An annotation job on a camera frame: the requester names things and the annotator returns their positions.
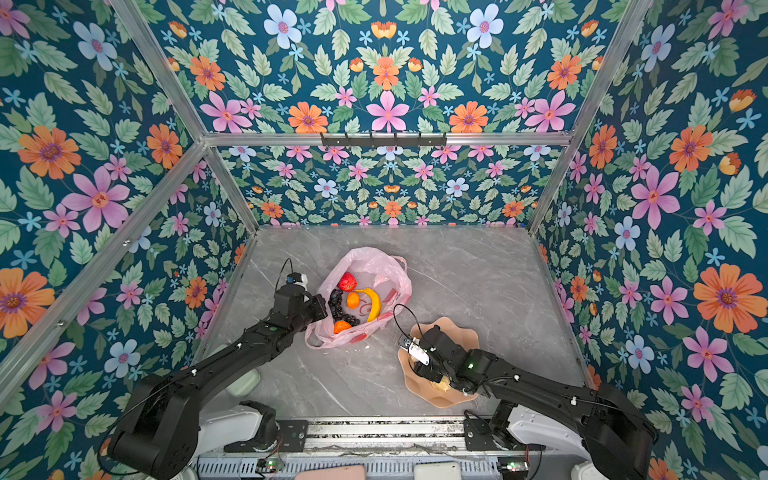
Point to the pink flower-shaped plate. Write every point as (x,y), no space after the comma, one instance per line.
(464,337)

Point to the white box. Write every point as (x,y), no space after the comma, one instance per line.
(437,471)

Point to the red fake fruit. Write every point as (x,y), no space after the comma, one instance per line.
(347,283)

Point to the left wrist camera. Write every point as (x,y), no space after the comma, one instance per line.
(296,278)

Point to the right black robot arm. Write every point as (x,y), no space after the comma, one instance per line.
(602,425)

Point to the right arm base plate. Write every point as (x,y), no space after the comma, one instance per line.
(481,434)

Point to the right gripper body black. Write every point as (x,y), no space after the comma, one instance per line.
(431,372)

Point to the black hook rail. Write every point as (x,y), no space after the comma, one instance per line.
(371,140)

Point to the pink plastic bag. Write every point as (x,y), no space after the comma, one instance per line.
(386,274)

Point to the dark purple fake grapes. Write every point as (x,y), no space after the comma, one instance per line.
(337,312)

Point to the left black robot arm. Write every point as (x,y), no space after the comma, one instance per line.
(158,434)

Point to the pink phone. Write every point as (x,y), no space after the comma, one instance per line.
(349,472)

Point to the beige fake potato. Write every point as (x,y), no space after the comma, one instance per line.
(443,385)

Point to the orange fake fruit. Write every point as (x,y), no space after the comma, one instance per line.
(341,326)
(353,300)

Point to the green rectangular container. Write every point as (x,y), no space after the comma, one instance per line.
(243,386)

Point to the yellow fake banana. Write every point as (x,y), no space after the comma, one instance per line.
(375,303)

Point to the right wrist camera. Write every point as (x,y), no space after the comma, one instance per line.
(411,346)

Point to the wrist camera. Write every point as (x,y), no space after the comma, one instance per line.
(296,278)
(411,346)

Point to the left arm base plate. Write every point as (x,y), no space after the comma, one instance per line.
(274,436)

